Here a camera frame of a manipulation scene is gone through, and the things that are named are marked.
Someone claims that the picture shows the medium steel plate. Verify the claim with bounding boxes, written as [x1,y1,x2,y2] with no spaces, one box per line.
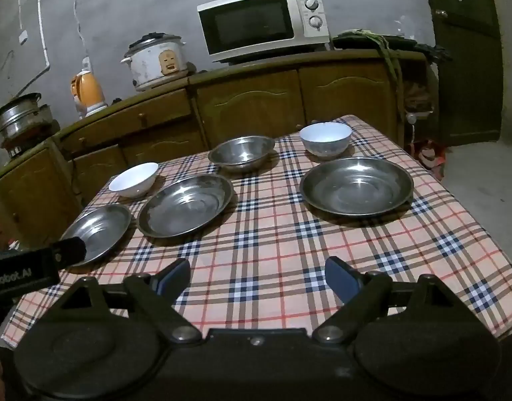
[137,173,235,238]

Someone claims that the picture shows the white power cable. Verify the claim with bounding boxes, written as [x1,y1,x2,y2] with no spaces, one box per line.
[71,0,83,58]

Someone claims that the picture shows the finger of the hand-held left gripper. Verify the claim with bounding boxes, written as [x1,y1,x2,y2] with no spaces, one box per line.
[51,236,88,269]

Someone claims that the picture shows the large steel plate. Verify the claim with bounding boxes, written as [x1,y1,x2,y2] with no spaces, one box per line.
[300,157,414,219]

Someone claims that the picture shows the steel steamer pot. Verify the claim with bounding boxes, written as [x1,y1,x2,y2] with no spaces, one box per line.
[0,93,58,156]

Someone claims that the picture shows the white microwave oven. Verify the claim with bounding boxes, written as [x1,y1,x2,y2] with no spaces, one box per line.
[196,0,332,64]

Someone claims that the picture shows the small white bowl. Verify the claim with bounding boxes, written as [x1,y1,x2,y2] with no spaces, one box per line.
[108,162,160,199]

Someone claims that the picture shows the large white bowl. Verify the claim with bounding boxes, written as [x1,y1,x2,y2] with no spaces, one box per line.
[299,122,353,160]

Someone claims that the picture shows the small steel plate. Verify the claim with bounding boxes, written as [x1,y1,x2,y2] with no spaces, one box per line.
[57,203,133,268]

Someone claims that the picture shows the brown wooden cabinet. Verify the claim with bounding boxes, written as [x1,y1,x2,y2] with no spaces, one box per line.
[0,48,439,251]

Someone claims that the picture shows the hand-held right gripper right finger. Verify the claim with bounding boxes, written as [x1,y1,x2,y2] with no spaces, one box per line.
[313,256,464,343]

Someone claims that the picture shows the red floor object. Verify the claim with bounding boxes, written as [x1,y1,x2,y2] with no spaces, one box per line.
[408,139,447,178]

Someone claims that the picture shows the green cloth strip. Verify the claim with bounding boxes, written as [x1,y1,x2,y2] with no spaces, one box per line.
[356,29,407,107]

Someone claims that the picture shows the dark green door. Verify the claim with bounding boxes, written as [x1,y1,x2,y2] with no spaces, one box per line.
[418,0,504,148]

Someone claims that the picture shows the white wall conduit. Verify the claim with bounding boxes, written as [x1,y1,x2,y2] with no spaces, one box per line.
[35,0,51,68]

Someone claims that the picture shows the dark tray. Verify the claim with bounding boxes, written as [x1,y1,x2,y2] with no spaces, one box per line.
[333,29,454,62]

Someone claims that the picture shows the orange electric kettle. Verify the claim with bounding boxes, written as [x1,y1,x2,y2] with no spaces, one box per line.
[70,70,109,119]

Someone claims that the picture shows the plaid tablecloth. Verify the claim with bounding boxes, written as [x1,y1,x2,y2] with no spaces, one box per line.
[1,114,512,343]

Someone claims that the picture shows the white rice cooker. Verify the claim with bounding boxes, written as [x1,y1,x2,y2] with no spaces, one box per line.
[121,32,188,92]

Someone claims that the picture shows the steel bowl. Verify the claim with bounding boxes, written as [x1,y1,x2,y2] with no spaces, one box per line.
[208,135,277,172]

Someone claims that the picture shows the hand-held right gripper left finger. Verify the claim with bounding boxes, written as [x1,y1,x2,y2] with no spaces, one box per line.
[55,258,202,343]

